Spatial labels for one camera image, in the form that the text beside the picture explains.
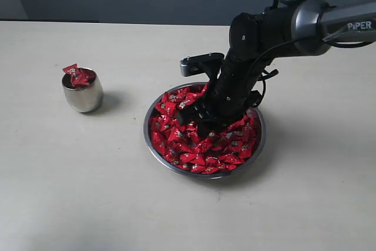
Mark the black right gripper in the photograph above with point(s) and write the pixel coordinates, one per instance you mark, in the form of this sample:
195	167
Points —
226	99

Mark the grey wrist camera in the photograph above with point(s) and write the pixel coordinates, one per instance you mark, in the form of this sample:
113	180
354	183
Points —
209	63

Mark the stainless steel cup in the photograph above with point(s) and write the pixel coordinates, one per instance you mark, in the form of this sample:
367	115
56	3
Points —
87	98

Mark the red candy sticking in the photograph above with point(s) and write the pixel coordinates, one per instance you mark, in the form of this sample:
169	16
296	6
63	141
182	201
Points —
72	71

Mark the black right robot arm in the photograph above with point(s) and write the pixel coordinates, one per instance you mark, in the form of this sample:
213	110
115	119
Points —
287	28

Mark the red candy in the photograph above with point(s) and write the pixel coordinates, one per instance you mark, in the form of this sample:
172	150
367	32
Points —
85	79

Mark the stainless steel plate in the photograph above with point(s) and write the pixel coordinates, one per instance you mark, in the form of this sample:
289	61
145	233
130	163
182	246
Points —
180	149

